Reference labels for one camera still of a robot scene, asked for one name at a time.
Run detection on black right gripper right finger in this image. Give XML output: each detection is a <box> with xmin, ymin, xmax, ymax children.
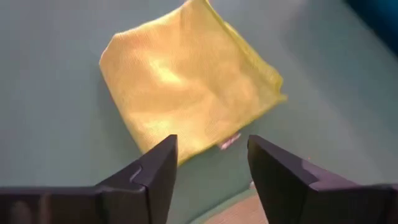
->
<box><xmin>247</xmin><ymin>134</ymin><xmax>359</xmax><ymax>224</ymax></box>

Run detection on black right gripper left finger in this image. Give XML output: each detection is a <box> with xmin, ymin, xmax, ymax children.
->
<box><xmin>95</xmin><ymin>134</ymin><xmax>178</xmax><ymax>224</ymax></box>

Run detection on lime green microfiber towel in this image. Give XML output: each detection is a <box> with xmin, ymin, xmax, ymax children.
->
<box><xmin>98</xmin><ymin>0</ymin><xmax>289</xmax><ymax>166</ymax></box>

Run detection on green table mat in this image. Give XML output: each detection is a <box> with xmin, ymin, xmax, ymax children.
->
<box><xmin>0</xmin><ymin>0</ymin><xmax>398</xmax><ymax>224</ymax></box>

